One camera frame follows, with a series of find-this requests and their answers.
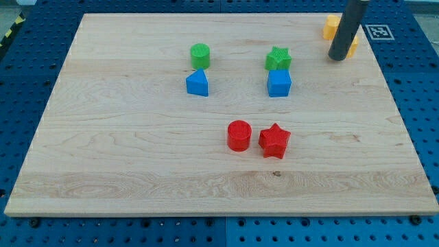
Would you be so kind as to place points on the green cylinder block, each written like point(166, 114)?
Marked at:
point(200, 56)

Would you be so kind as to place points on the blue cube block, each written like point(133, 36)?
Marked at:
point(279, 83)

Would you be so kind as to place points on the green star block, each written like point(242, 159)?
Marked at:
point(278, 59)

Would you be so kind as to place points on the yellow block behind rod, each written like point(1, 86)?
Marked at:
point(353, 47)

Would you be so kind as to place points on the yellow hexagon block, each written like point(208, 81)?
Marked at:
point(330, 27)

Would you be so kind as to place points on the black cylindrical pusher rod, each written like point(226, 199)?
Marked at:
point(347, 28)

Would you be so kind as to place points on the red cylinder block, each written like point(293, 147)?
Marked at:
point(238, 135)

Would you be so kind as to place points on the black bolt left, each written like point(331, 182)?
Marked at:
point(34, 222)

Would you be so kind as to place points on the black bolt right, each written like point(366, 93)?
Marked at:
point(415, 220)

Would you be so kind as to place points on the red star block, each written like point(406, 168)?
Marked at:
point(274, 141)

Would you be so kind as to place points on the white fiducial marker tag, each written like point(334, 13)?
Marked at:
point(379, 32)

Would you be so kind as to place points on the light wooden board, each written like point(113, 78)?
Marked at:
point(121, 137)

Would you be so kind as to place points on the black bolt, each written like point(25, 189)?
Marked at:
point(34, 222)
point(415, 220)

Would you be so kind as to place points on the blue triangle block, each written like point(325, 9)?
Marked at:
point(197, 83)

